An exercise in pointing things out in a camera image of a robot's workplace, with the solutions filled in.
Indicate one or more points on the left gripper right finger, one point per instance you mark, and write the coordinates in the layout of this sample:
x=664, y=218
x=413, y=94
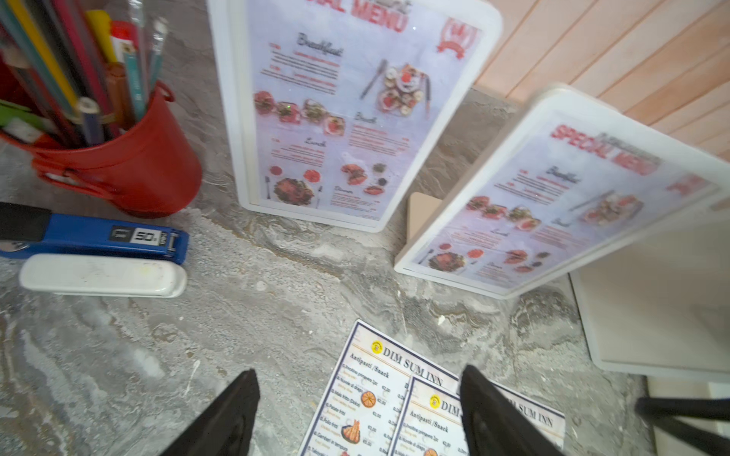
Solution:
x=493, y=426

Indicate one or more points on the blue white stapler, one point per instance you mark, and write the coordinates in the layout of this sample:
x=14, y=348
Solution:
x=82, y=256

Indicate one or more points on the pink new menu sheet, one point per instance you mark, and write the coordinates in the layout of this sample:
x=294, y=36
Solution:
x=564, y=193
x=344, y=95

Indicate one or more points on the red pencil cup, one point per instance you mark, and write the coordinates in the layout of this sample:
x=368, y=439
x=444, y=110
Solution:
x=81, y=94

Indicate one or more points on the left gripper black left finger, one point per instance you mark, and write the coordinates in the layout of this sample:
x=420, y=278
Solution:
x=227, y=425

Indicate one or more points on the old dim sum menu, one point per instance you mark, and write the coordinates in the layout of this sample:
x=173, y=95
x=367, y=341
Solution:
x=431, y=423
x=359, y=410

